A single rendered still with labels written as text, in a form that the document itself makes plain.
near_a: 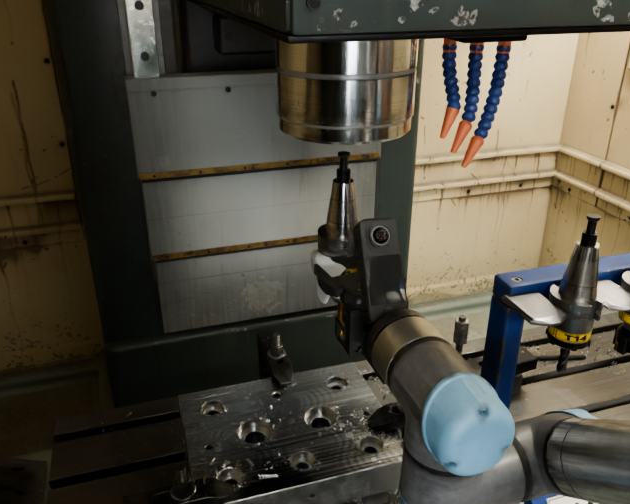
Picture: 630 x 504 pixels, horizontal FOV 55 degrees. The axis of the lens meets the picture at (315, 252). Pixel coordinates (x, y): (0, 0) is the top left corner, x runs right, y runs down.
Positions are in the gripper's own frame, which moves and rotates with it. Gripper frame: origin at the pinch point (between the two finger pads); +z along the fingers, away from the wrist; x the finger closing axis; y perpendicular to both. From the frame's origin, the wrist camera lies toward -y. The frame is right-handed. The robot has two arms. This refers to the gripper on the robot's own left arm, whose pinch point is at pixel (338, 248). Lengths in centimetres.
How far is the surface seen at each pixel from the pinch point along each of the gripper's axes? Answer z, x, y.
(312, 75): -6.4, -5.7, -23.4
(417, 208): 81, 54, 32
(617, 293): -16.0, 31.6, 3.5
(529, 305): -15.2, 19.2, 3.5
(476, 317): 72, 74, 67
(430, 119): 81, 56, 5
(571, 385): 2, 46, 35
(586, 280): -17.4, 24.8, -0.2
